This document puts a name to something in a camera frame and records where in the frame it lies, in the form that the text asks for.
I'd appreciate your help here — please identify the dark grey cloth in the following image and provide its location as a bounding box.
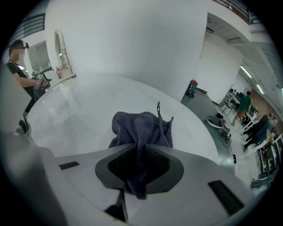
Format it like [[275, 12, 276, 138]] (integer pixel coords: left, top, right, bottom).
[[108, 101, 175, 200]]

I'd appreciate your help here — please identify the ornate white vanity table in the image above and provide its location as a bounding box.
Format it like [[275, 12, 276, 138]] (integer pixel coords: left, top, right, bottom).
[[47, 66, 77, 89]]

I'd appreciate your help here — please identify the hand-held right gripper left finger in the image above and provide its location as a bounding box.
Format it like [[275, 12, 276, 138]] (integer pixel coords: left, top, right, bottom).
[[54, 143, 138, 223]]

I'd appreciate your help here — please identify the black treadmill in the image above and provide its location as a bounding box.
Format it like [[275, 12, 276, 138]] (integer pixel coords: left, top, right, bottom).
[[33, 67, 56, 82]]

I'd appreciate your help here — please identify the black shelf rack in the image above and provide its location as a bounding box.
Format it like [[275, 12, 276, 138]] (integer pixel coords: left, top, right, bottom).
[[256, 135, 283, 175]]

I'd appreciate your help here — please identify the white desk row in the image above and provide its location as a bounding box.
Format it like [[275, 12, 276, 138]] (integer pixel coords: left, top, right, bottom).
[[227, 88, 260, 130]]

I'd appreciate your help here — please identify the white louvred window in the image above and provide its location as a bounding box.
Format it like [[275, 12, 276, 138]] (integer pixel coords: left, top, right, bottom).
[[27, 40, 54, 72]]

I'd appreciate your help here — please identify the white oval pod shell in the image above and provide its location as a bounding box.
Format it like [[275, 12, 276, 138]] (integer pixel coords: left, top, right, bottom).
[[206, 115, 226, 129]]

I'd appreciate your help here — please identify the oval white-framed mirror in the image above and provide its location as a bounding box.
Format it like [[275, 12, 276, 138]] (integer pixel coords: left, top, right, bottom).
[[54, 28, 73, 75]]

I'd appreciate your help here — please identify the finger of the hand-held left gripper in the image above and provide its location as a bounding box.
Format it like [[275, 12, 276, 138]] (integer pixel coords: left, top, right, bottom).
[[18, 119, 34, 142]]

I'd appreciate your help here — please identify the black railing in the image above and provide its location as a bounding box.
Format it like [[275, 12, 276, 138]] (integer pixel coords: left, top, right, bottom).
[[13, 13, 46, 42]]

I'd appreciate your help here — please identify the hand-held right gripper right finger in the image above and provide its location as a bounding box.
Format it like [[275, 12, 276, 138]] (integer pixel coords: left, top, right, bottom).
[[127, 143, 255, 226]]

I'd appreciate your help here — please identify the low grey platform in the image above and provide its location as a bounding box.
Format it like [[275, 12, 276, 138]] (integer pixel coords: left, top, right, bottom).
[[195, 87, 210, 97]]

